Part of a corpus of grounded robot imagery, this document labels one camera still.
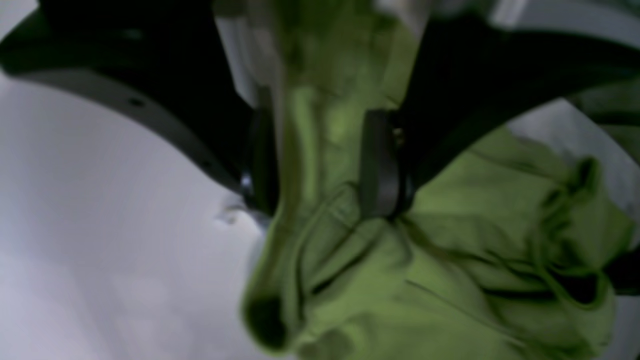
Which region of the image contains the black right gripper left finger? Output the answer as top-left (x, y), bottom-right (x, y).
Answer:
top-left (1, 0), bottom-right (280, 216)

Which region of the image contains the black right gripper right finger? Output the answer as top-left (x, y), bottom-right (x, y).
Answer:
top-left (359, 10), bottom-right (639, 218)

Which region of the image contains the green T-shirt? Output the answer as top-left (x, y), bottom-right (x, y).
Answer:
top-left (215, 0), bottom-right (639, 360)

